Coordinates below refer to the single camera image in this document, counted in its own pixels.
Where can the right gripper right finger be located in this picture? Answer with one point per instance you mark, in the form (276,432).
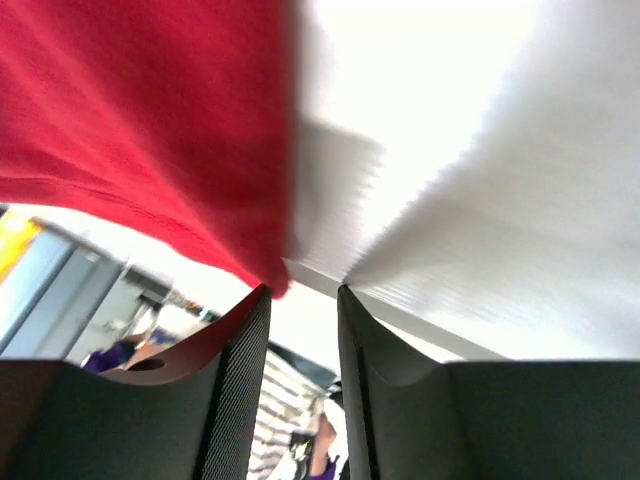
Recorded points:
(411,417)

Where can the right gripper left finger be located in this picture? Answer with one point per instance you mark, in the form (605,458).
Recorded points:
(187,412)

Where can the dark red t shirt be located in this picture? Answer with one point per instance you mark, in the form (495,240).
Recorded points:
(173,118)

